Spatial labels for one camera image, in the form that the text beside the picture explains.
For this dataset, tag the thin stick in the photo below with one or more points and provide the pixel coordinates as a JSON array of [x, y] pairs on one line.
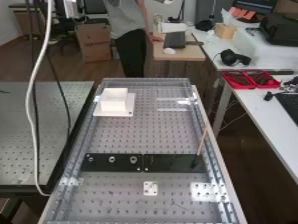
[[203, 138]]

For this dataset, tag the small white box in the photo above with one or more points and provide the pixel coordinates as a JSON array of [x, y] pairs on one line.
[[113, 100]]

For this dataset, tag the small black adapter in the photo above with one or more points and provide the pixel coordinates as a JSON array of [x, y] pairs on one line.
[[268, 96]]

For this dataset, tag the wooden desk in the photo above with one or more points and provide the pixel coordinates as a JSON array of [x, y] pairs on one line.
[[177, 56]]

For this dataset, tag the person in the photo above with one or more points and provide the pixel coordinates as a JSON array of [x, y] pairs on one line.
[[131, 43]]

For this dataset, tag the red tray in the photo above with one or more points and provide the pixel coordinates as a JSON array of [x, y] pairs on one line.
[[265, 78], [238, 79]]

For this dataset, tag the black keyboard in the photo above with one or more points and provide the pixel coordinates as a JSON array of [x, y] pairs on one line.
[[289, 106]]

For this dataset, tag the white foam block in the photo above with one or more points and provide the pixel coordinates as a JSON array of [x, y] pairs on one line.
[[266, 53]]

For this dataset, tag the white computer mouse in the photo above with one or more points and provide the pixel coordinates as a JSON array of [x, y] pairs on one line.
[[169, 50]]

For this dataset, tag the cardboard box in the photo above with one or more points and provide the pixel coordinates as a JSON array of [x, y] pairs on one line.
[[96, 51], [92, 32]]

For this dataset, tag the black headphones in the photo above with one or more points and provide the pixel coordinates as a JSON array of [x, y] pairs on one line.
[[233, 57]]

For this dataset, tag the clear box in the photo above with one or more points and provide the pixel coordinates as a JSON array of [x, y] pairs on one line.
[[147, 81], [177, 99]]

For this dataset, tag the small pale circuit board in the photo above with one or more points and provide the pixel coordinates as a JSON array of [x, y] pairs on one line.
[[151, 188]]

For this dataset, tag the white desk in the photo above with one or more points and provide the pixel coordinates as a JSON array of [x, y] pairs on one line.
[[266, 130], [208, 43]]

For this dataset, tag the black plate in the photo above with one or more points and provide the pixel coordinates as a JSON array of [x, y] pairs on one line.
[[171, 163]]

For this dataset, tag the black equipment case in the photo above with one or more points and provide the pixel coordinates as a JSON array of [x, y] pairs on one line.
[[281, 30]]

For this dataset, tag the small light wooden box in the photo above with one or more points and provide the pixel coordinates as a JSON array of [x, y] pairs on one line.
[[225, 31]]

